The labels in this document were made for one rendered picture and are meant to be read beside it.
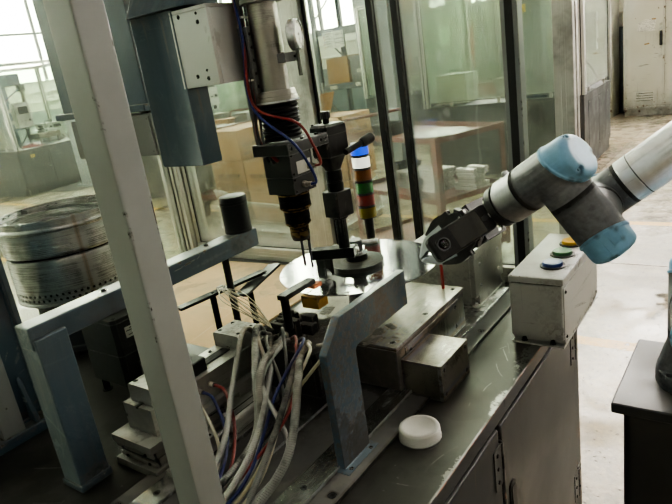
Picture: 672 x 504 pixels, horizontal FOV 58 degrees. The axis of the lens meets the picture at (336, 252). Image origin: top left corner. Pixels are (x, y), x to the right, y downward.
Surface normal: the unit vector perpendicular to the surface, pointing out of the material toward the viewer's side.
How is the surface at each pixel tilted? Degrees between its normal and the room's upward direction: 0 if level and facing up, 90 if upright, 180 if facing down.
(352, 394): 90
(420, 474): 0
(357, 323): 90
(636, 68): 90
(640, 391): 0
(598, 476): 0
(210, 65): 90
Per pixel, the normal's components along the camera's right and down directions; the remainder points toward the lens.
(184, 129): -0.57, 0.33
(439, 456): -0.14, -0.94
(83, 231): 0.67, 0.13
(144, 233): 0.81, 0.06
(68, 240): 0.47, 0.20
